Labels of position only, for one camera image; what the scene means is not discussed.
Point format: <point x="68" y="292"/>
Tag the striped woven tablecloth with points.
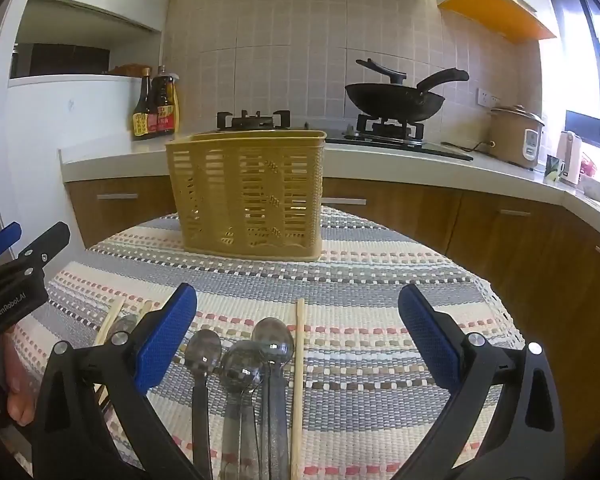
<point x="360" y="310"/>

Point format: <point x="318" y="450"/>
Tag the person's left hand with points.
<point x="20" y="400"/>

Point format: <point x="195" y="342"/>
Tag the black wok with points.
<point x="395" y="100"/>

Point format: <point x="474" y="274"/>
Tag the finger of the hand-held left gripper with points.
<point x="50" y="242"/>
<point x="2" y="242"/>

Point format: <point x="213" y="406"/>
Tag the beige rice cooker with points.
<point x="515" y="135"/>

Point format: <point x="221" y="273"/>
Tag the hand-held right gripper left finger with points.
<point x="165" y="342"/>

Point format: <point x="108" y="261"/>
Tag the white kettle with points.
<point x="571" y="155"/>

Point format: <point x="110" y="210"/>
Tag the oil bottle with red label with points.
<point x="164" y="110"/>

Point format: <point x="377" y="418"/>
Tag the black burner pan support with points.
<point x="252" y="121"/>
<point x="390" y="127"/>

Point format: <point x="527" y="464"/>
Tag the black wok spatula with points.
<point x="382" y="69"/>

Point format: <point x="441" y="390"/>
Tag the black glass gas cooktop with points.
<point x="445" y="150"/>

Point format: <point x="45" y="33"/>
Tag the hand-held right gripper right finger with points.
<point x="430" y="345"/>

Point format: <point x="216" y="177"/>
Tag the dark soy sauce bottle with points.
<point x="141" y="115"/>

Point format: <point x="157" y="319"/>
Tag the patterned mug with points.
<point x="554" y="169"/>

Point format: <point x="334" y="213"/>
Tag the kitchen window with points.
<point x="590" y="60"/>

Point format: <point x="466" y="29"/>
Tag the orange wall cabinet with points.
<point x="500" y="15"/>

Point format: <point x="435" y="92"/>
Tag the white wall socket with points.
<point x="488" y="96"/>

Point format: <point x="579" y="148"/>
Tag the white kitchen countertop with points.
<point x="130" y="155"/>

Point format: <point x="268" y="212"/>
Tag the brown woven tray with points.
<point x="127" y="70"/>

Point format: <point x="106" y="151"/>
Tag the yellow plastic utensil basket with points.
<point x="250" y="195"/>

